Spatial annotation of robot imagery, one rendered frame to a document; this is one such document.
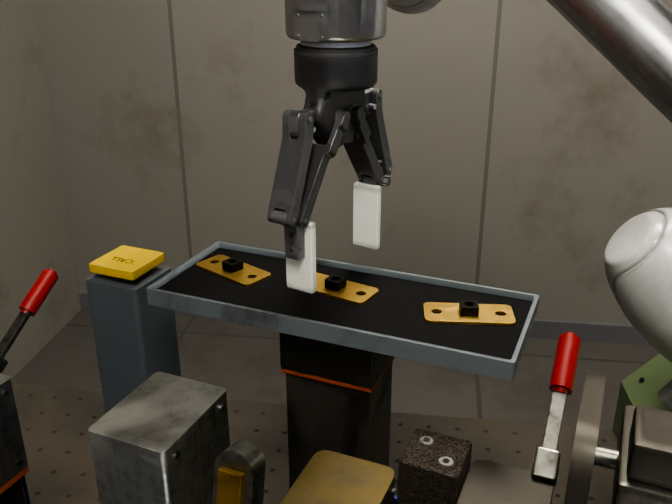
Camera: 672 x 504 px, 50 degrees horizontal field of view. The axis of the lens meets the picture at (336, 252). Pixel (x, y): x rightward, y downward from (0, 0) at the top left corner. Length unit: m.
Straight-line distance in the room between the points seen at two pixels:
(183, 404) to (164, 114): 2.36
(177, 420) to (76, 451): 0.70
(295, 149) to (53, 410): 0.94
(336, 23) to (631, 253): 0.57
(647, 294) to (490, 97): 1.82
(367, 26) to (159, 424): 0.38
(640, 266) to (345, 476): 0.55
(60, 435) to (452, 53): 1.92
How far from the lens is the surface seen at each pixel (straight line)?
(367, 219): 0.76
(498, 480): 0.63
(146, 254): 0.85
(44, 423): 1.42
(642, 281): 1.03
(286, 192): 0.62
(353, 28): 0.63
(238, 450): 0.61
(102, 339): 0.87
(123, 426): 0.65
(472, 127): 2.78
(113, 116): 3.05
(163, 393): 0.68
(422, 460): 0.61
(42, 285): 0.89
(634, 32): 1.09
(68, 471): 1.30
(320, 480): 0.62
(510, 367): 0.62
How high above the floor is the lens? 1.48
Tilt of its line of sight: 23 degrees down
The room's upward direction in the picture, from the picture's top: straight up
